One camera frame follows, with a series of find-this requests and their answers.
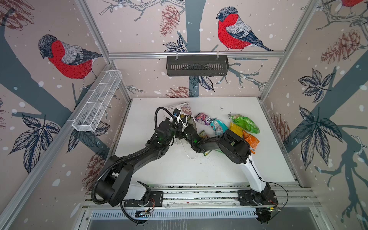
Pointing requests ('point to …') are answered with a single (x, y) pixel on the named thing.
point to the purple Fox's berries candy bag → (203, 119)
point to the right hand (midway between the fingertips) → (179, 124)
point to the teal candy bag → (219, 127)
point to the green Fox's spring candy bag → (203, 135)
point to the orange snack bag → (252, 141)
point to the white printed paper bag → (180, 113)
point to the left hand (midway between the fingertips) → (182, 110)
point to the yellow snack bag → (236, 129)
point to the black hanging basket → (197, 66)
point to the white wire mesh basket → (97, 100)
